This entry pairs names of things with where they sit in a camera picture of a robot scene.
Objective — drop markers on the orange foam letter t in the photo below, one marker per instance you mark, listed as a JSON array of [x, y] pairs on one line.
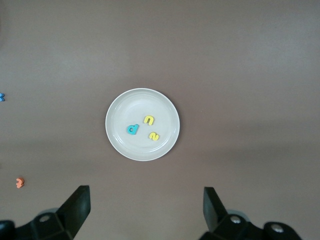
[[19, 182]]

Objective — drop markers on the yellow foam letter u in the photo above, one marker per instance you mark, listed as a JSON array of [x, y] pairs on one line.
[[148, 118]]

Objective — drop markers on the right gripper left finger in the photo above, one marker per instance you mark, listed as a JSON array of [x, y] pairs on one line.
[[75, 207]]

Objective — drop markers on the blue foam letter x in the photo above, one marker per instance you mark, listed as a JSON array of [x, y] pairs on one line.
[[2, 97]]

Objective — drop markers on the yellow foam letter s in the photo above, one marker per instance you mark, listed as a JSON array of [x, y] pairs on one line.
[[154, 136]]

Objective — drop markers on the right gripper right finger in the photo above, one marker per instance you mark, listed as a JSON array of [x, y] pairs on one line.
[[212, 210]]

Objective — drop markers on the teal foam letter p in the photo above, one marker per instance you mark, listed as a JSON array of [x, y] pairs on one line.
[[130, 129]]

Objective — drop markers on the beige round plate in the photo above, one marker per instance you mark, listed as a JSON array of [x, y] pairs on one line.
[[140, 147]]

